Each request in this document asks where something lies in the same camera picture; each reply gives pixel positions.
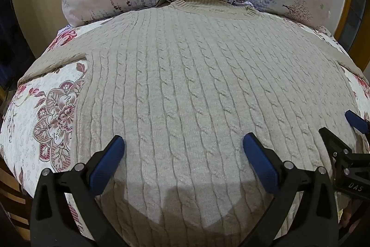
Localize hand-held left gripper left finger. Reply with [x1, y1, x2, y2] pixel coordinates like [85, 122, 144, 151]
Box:
[30, 135, 126, 247]

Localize beige cable-knit sweater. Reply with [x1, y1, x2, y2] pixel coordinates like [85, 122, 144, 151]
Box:
[17, 0, 366, 247]

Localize person's right hand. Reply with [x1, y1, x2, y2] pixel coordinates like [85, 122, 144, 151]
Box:
[340, 205, 354, 239]

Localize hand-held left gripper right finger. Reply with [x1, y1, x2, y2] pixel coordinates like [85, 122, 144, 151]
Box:
[242, 132, 339, 247]

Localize dark furniture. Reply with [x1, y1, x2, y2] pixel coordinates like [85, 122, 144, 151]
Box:
[0, 0, 31, 93]

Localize floral bed quilt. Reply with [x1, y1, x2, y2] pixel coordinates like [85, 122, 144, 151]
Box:
[0, 24, 370, 239]

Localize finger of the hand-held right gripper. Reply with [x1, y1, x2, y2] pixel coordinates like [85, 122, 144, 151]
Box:
[345, 109, 370, 135]
[318, 127, 354, 161]

